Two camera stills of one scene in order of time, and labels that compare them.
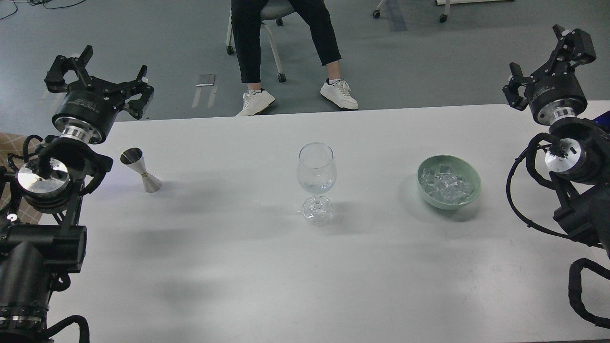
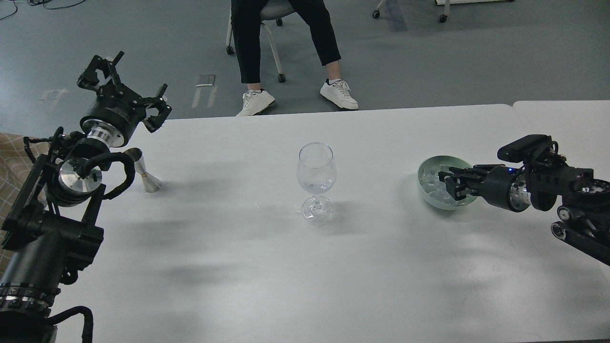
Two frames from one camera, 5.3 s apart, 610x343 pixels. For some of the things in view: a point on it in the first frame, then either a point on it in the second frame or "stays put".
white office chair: [272, 10] stays put
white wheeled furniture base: [443, 18] stays put
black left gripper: [89, 107] → [115, 110]
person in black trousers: [246, 18] stays put
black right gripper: [554, 94] → [504, 186]
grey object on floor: [206, 80] stays put
